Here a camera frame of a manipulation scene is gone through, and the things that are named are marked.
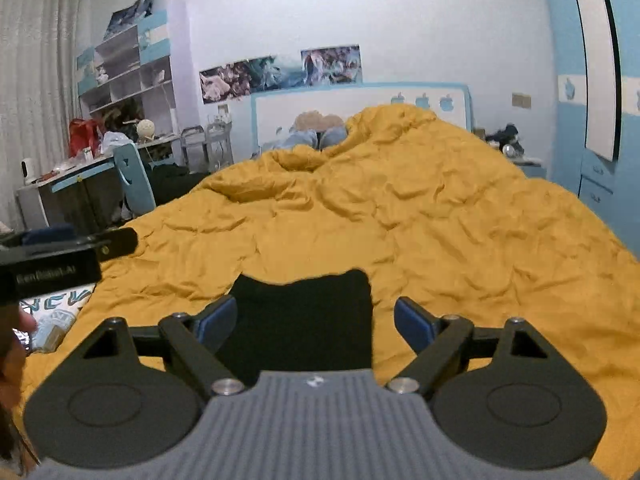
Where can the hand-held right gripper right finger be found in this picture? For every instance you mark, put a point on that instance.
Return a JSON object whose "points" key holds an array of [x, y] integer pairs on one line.
{"points": [[412, 324]]}

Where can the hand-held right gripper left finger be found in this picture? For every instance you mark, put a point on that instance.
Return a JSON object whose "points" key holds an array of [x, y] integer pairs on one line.
{"points": [[220, 321]]}

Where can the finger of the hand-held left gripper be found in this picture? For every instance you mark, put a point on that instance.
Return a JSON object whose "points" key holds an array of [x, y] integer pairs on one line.
{"points": [[110, 244], [47, 236]]}

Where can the black garment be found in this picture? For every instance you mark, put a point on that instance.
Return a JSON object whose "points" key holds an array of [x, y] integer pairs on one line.
{"points": [[305, 325]]}

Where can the person's left forearm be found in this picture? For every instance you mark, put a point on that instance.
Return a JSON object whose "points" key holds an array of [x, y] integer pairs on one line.
{"points": [[9, 385]]}

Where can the person's left hand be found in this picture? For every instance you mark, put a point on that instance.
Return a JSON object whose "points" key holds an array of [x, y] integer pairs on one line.
{"points": [[24, 321]]}

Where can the white printed t-shirt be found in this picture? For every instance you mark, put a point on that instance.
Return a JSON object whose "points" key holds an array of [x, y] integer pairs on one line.
{"points": [[60, 320]]}

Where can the white and blue desk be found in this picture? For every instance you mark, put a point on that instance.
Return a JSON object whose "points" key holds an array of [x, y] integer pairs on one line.
{"points": [[75, 185]]}

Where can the light blue chair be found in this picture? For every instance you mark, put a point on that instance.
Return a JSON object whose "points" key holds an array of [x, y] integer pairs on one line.
{"points": [[134, 180]]}

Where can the dark cloth pile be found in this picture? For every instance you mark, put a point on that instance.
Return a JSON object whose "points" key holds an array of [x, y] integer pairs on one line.
{"points": [[175, 182]]}

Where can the white plastic bag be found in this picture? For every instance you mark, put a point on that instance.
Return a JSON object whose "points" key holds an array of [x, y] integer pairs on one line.
{"points": [[116, 142]]}

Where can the red bag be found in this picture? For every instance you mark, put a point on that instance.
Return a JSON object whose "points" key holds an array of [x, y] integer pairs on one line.
{"points": [[82, 137]]}

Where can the yellow quilt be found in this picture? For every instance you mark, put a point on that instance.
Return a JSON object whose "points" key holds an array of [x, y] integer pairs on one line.
{"points": [[400, 220]]}

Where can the round cream lamp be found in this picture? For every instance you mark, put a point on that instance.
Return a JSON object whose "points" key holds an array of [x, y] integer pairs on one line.
{"points": [[146, 129]]}

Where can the white rolling cart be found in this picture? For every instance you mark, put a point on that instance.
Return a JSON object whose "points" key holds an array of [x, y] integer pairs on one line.
{"points": [[207, 145]]}

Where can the white curtain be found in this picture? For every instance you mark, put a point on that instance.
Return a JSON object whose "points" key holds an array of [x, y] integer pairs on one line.
{"points": [[35, 85]]}

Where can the white and blue bookshelf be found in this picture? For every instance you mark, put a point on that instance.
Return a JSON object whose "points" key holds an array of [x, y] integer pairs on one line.
{"points": [[130, 75]]}

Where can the blue pillow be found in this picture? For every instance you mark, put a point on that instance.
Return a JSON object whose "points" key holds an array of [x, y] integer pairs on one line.
{"points": [[334, 136], [297, 140]]}

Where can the white blue-edged headboard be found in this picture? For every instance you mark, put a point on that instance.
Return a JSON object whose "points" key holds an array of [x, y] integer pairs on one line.
{"points": [[375, 105]]}

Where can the brown teddy bear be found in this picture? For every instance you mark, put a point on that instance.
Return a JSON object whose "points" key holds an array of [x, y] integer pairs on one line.
{"points": [[317, 121]]}

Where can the blue picture board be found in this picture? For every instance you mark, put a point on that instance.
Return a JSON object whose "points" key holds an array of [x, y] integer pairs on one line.
{"points": [[131, 12]]}

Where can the blue and white wardrobe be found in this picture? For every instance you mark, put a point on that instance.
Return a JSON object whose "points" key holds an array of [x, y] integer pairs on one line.
{"points": [[600, 85]]}

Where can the small white camera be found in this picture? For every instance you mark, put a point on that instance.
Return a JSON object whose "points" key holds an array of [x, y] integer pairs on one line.
{"points": [[29, 170]]}

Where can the anime wall poster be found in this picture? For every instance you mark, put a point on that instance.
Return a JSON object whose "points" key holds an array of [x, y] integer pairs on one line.
{"points": [[331, 65], [225, 84], [276, 72]]}

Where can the wall socket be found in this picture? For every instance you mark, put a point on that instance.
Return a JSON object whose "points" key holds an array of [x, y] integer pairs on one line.
{"points": [[521, 100]]}

